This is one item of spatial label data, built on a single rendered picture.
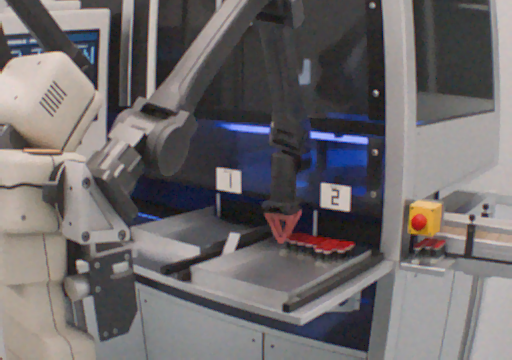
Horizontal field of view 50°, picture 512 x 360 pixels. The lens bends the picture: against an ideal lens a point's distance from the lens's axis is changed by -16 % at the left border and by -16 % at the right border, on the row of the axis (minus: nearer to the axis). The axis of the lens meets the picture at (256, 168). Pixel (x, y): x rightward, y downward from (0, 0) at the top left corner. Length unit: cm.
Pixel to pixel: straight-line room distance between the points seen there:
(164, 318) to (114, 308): 106
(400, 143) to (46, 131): 84
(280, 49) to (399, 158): 42
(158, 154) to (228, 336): 111
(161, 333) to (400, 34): 131
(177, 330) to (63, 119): 125
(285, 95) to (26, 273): 67
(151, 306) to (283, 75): 113
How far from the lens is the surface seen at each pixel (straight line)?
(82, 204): 84
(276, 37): 119
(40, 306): 105
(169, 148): 92
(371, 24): 148
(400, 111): 144
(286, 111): 134
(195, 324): 201
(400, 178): 146
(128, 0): 206
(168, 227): 179
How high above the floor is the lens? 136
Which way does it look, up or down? 10 degrees down
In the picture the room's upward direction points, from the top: straight up
